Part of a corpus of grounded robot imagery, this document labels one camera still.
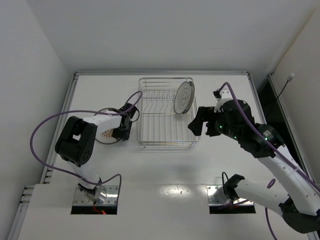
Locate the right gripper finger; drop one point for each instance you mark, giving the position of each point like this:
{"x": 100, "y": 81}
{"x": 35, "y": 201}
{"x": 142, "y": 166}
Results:
{"x": 204, "y": 114}
{"x": 212, "y": 129}

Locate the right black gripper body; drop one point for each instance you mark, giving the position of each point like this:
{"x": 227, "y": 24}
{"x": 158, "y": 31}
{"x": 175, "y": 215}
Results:
{"x": 208, "y": 121}

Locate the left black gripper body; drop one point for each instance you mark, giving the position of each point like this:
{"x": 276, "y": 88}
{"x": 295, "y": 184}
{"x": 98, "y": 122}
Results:
{"x": 122, "y": 132}

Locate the orange sunburst glass plate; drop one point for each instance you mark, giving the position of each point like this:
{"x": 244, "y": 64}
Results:
{"x": 106, "y": 137}

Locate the clear plate black rim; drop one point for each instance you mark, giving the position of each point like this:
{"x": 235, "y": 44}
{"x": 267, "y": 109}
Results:
{"x": 182, "y": 97}

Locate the dark green rimmed plate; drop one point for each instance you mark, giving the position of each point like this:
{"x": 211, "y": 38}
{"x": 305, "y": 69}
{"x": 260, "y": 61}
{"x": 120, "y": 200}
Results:
{"x": 191, "y": 99}

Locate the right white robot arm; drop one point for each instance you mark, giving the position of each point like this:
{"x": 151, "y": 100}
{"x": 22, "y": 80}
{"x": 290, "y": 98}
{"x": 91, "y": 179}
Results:
{"x": 299, "y": 205}

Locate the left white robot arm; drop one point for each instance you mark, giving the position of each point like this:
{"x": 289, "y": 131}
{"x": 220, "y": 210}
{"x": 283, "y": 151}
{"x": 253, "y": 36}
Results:
{"x": 76, "y": 142}

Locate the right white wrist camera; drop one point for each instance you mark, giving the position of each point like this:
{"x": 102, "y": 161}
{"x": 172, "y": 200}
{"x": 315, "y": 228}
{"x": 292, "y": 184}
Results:
{"x": 222, "y": 96}

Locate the steel wire dish rack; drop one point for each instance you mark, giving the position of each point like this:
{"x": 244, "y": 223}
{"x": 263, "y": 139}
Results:
{"x": 158, "y": 126}

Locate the left steel base plate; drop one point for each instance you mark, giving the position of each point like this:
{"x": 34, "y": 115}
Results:
{"x": 105, "y": 196}

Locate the steel base plate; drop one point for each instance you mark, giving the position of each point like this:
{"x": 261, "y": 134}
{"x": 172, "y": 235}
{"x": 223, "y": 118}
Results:
{"x": 216, "y": 198}
{"x": 105, "y": 196}

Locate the right steel base plate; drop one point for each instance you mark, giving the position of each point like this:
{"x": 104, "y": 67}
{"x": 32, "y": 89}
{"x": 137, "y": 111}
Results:
{"x": 216, "y": 198}

